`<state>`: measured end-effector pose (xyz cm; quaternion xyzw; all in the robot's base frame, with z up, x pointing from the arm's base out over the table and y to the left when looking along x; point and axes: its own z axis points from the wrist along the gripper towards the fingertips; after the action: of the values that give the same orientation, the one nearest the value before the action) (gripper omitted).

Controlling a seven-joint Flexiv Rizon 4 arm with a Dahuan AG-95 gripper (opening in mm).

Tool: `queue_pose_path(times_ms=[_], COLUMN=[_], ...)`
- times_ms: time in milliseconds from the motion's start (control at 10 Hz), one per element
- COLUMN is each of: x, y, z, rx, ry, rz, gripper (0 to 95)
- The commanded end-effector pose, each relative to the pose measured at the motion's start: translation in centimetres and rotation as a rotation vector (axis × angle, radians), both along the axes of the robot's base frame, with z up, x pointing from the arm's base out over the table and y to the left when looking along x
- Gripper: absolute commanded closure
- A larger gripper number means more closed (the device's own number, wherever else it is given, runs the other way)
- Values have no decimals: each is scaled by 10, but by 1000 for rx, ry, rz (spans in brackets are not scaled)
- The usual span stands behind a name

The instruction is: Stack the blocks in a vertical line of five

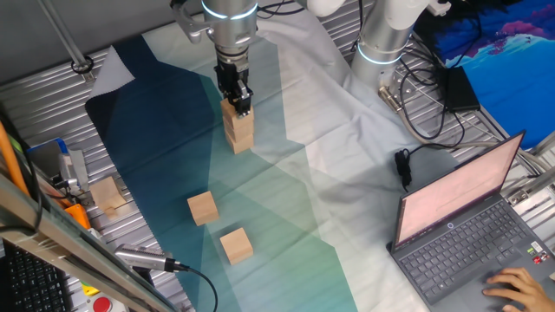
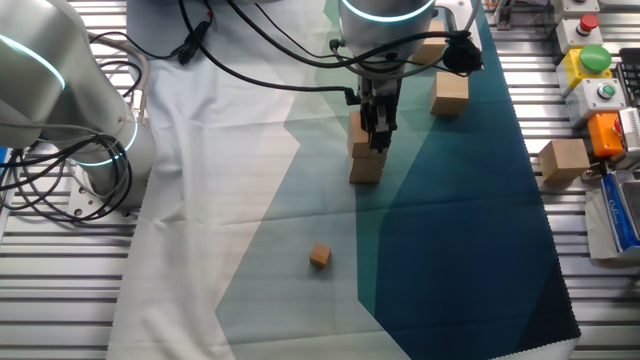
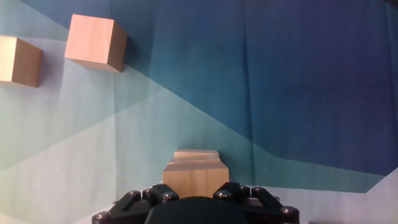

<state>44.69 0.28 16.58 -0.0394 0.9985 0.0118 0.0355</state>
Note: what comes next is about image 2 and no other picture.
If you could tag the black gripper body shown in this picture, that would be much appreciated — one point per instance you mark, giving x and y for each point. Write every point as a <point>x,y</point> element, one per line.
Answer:
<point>380,90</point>

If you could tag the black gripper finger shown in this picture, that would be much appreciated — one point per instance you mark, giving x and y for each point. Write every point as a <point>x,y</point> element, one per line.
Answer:
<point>366,122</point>
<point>384,127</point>

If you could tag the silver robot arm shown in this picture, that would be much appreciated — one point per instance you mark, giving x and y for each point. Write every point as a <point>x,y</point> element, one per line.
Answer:
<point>385,30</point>

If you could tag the small wooden cube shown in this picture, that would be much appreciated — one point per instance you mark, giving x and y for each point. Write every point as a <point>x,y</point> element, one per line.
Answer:
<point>320,255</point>

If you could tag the small metal clamp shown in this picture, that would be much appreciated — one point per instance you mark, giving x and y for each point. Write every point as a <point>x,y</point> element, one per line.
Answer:
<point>504,15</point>

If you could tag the blue green white tablecloth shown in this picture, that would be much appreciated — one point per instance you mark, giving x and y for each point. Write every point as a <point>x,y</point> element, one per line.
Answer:
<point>200,200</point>

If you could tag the yellow box green mushroom button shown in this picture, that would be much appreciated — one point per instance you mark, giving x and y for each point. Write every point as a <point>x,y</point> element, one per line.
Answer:
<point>570,67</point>

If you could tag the grey box red button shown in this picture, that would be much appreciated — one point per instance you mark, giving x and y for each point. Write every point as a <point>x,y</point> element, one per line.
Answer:
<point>570,37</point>

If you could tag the grey box green lit button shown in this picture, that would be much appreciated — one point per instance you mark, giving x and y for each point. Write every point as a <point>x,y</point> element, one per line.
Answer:
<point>582,102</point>

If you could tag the orange box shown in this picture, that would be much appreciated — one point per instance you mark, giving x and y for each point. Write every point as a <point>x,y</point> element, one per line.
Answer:
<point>602,135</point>

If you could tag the silver ribbed device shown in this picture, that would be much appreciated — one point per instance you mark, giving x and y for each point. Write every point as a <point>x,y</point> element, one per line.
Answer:
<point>631,130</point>

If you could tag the blue and silver device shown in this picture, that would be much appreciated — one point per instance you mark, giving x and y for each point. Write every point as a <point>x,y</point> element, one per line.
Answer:
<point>617,215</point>

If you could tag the black keyboard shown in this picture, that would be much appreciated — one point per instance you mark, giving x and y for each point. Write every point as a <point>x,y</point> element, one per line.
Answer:
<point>631,75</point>

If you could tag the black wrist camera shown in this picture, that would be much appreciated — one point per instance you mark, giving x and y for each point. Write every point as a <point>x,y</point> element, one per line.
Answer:
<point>462,56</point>

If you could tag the white camera bracket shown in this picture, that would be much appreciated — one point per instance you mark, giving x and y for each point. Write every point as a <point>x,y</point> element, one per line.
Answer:
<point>457,15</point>

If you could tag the plain grey switch box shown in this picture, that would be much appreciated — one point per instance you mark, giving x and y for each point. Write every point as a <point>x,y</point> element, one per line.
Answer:
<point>575,10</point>

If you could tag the small metal bracket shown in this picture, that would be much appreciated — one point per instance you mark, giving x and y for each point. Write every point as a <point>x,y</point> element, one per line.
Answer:
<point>591,172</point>

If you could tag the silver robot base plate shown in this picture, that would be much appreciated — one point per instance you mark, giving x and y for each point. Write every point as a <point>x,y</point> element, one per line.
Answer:
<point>82,197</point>

